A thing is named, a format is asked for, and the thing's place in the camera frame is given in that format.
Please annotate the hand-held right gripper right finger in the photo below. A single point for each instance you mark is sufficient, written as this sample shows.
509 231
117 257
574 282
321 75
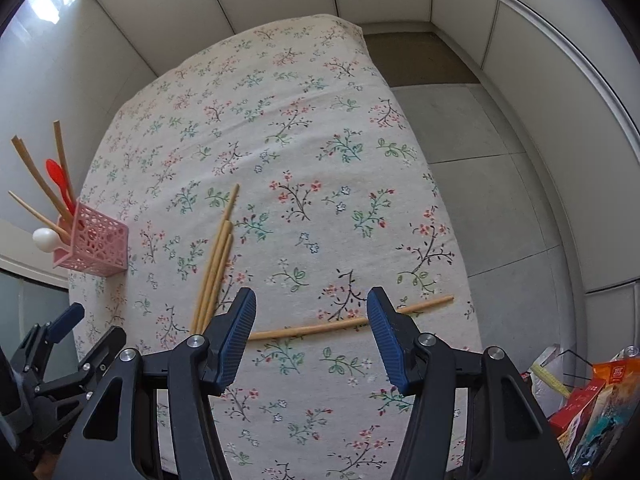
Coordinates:
387 340

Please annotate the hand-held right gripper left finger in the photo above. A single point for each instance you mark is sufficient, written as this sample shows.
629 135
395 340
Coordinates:
235 340

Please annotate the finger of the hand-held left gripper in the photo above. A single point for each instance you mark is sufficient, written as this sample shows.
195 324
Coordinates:
67 319
100 350

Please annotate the wooden chopstick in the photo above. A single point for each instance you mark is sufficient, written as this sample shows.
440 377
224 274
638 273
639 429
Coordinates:
310 329
62 160
35 212
220 272
216 260
231 205
37 175

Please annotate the white plastic spoon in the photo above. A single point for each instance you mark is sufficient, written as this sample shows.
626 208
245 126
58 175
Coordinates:
46 240

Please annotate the pink perforated utensil holder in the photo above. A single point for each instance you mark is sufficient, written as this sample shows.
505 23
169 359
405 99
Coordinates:
95 240

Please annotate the red plastic spoon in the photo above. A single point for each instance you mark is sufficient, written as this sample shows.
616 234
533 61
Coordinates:
57 172

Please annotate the white plastic bag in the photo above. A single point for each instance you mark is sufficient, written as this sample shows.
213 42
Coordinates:
542 360

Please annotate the floral tablecloth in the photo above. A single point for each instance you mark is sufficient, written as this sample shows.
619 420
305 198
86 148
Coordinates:
300 160

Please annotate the red carton box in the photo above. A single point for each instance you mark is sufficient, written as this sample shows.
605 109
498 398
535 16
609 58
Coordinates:
575 405

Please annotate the orange snack packet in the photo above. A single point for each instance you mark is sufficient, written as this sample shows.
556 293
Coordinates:
609 371

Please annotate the blue printed snack bag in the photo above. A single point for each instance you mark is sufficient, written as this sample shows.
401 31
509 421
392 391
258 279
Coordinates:
605 420

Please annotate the brown floor mat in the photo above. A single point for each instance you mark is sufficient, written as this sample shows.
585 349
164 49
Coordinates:
420 60

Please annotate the white drawer cabinet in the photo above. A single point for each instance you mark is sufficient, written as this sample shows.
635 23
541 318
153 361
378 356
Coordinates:
550 85

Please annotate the white kitchen cabinet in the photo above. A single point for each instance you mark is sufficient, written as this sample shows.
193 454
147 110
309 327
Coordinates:
280 0

